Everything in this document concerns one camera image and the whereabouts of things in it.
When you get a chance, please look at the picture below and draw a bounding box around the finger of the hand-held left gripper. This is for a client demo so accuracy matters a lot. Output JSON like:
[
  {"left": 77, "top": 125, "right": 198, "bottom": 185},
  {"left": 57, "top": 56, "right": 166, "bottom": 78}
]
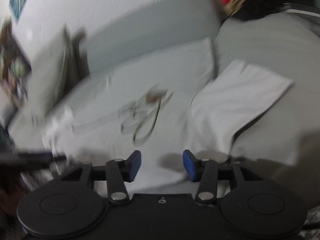
[{"left": 0, "top": 150, "right": 66, "bottom": 172}]

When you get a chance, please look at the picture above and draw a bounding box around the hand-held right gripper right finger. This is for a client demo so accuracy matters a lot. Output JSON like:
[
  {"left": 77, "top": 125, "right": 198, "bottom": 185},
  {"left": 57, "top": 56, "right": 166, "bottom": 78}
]
[{"left": 182, "top": 150, "right": 263, "bottom": 204}]

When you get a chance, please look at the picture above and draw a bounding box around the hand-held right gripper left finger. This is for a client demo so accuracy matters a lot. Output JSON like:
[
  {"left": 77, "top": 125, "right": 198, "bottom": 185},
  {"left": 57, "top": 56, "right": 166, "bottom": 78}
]
[{"left": 61, "top": 150, "right": 142, "bottom": 204}]

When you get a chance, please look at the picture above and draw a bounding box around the pale grey drawstring garment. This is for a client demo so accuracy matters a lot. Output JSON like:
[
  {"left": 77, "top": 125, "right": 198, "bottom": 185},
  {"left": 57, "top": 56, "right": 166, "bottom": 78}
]
[{"left": 42, "top": 82, "right": 175, "bottom": 157}]

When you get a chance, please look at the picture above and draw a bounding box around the white shirt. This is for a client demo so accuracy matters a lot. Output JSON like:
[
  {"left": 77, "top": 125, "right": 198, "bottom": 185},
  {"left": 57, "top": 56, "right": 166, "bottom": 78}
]
[{"left": 189, "top": 59, "right": 295, "bottom": 166}]

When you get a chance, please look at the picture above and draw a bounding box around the large grey cushion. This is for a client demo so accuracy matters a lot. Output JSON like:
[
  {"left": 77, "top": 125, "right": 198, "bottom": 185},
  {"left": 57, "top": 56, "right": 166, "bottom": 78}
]
[{"left": 31, "top": 26, "right": 84, "bottom": 117}]

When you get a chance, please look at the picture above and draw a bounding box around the cluttered dark shelf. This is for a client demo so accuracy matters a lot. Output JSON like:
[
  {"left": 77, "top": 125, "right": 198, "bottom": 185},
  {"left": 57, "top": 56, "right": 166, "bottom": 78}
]
[{"left": 0, "top": 17, "right": 32, "bottom": 107}]

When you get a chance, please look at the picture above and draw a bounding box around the grey sofa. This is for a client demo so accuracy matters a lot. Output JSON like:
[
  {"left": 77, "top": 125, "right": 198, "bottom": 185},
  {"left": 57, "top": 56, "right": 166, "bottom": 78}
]
[{"left": 7, "top": 0, "right": 320, "bottom": 212}]

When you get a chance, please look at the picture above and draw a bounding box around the black folded garment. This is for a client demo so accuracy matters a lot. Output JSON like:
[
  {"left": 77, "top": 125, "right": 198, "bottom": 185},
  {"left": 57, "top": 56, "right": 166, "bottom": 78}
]
[{"left": 234, "top": 0, "right": 302, "bottom": 22}]

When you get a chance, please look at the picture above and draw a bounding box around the teal wall poster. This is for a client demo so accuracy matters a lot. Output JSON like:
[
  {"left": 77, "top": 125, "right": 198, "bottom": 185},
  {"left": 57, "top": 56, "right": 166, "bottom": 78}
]
[{"left": 9, "top": 0, "right": 29, "bottom": 24}]

